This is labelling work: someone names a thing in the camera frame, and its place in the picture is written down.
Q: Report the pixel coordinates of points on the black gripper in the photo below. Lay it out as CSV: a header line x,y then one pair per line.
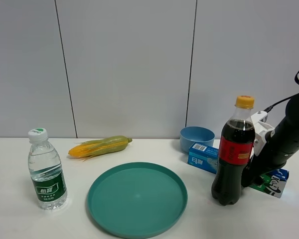
x,y
280,146

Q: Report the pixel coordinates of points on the blue green toothpaste box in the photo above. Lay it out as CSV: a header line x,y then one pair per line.
x,y
206,158

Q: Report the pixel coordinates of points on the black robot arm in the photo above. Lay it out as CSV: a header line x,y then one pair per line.
x,y
291,119

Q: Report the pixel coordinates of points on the cola bottle yellow cap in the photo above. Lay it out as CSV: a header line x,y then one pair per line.
x,y
236,143

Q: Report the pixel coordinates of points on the blue plastic bowl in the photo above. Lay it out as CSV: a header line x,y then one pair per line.
x,y
192,134

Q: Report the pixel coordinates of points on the teal round plate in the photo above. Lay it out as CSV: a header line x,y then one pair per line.
x,y
137,200

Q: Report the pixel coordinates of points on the toy corn cob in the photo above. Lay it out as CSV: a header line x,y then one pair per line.
x,y
94,148

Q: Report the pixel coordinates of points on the clear water bottle green label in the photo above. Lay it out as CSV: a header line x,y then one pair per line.
x,y
46,171

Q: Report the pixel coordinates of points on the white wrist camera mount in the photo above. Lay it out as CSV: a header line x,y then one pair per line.
x,y
261,129

